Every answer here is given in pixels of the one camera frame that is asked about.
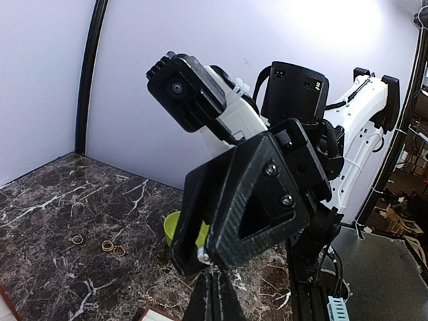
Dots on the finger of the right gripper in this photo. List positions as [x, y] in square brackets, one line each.
[208, 192]

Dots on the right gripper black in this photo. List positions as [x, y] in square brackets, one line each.
[261, 205]

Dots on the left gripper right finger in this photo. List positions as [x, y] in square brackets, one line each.
[226, 306]

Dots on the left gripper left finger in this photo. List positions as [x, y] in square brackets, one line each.
[203, 300]

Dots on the pearl stud earring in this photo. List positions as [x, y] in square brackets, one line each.
[202, 256]

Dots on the beige jewelry tray insert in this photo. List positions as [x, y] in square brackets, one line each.
[153, 314]

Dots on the brown leather jewelry box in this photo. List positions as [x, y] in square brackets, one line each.
[9, 304]

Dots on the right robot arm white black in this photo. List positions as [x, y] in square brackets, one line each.
[366, 111]

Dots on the green plastic bowl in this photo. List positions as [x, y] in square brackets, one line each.
[170, 224]

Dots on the black front rail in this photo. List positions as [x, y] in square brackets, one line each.
[312, 282]

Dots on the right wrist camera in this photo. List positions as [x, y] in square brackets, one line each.
[204, 97]

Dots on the grey cable duct strip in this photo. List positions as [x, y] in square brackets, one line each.
[337, 309]

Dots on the right black frame post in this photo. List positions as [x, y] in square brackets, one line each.
[86, 75]

